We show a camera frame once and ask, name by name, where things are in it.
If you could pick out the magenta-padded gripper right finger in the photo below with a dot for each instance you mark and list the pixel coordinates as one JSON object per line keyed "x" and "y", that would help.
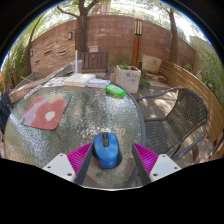
{"x": 148, "y": 160}

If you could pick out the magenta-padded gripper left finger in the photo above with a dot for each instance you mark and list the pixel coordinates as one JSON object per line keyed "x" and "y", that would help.
{"x": 79, "y": 160}

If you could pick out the blue and black computer mouse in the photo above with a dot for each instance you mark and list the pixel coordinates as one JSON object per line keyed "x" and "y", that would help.
{"x": 107, "y": 151}

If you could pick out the floral red mouse pad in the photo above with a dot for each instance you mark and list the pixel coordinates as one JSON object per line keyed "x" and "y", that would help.
{"x": 46, "y": 113}

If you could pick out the brown wicker chair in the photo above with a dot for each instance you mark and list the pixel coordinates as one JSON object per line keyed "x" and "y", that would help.
{"x": 186, "y": 116}

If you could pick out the small green box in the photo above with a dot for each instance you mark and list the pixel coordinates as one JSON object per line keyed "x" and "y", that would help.
{"x": 116, "y": 90}

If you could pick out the small closed notebook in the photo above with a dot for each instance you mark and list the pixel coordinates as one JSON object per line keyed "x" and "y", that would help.
{"x": 98, "y": 83}

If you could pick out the open white book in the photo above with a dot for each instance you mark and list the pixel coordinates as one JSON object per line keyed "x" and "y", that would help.
{"x": 79, "y": 80}

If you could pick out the white license plate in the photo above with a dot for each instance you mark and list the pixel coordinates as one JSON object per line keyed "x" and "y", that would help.
{"x": 32, "y": 92}

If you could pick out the white square planter with plant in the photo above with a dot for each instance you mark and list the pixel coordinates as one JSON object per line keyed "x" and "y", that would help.
{"x": 128, "y": 79}

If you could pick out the black metal chair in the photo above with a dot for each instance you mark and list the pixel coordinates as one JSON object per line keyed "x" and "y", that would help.
{"x": 4, "y": 111}

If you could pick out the raised stone garden bed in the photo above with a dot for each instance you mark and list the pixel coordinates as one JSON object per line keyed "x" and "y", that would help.
{"x": 30, "y": 83}

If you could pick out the dark wooden slatted chair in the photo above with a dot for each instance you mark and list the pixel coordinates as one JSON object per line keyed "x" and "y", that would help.
{"x": 95, "y": 60}

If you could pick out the grey utility box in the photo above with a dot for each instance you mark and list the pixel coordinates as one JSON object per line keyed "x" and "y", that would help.
{"x": 93, "y": 49}

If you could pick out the slim tree by fence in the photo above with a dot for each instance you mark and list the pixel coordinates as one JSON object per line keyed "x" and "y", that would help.
{"x": 173, "y": 40}

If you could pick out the large forked tree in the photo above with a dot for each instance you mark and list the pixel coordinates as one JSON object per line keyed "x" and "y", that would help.
{"x": 81, "y": 30}

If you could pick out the wooden garden lamp post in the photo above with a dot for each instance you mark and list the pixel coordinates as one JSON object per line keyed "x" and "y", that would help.
{"x": 137, "y": 45}

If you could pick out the small wall lamp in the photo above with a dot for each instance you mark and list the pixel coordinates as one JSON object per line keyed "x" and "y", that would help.
{"x": 31, "y": 53}

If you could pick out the large wall lamp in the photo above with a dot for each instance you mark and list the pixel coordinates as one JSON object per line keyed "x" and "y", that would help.
{"x": 70, "y": 35}

